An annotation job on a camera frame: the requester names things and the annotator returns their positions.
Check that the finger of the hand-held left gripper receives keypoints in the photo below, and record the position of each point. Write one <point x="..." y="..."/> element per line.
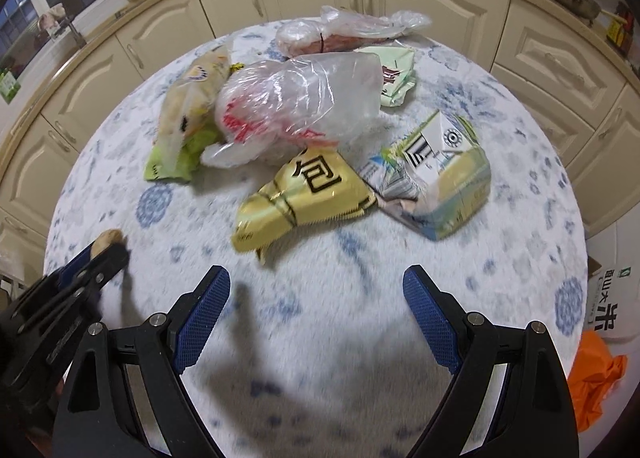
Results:
<point x="80" y="263"/>
<point x="110" y="260"/>

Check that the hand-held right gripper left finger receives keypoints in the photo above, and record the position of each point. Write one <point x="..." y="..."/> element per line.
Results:
<point x="205" y="318"/>

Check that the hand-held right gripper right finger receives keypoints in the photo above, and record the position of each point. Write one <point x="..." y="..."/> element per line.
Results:
<point x="432" y="318"/>

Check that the brown ginger piece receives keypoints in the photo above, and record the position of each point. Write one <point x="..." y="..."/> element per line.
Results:
<point x="110" y="237"/>

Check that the bright green wrapper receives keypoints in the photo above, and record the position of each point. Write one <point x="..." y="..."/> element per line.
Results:
<point x="172" y="165"/>

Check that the pale green snack packet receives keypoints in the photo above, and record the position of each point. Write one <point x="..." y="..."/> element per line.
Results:
<point x="395" y="77"/>
<point x="440" y="188"/>

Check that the yellow snack packet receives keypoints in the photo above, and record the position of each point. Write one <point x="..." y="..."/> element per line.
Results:
<point x="300" y="193"/>

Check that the green yellow snack bag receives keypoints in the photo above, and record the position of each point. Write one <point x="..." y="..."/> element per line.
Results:
<point x="195" y="87"/>

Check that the clear bag with red print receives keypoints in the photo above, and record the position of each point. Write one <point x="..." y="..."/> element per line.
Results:
<point x="300" y="92"/>

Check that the clear bag with pink contents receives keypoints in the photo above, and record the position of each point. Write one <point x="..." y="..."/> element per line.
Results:
<point x="310" y="35"/>

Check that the floral round tablecloth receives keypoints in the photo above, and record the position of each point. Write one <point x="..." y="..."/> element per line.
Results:
<point x="320" y="288"/>

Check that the orange plastic bag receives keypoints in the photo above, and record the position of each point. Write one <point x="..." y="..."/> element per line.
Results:
<point x="595" y="378"/>

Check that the metal faucet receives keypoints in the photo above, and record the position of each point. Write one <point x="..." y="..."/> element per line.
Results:
<point x="75" y="35"/>

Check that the cloth on faucet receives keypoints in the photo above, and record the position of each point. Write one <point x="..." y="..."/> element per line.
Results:
<point x="54" y="17"/>

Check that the dark sauce bottle red label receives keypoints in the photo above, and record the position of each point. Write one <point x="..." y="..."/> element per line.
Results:
<point x="620" y="32"/>

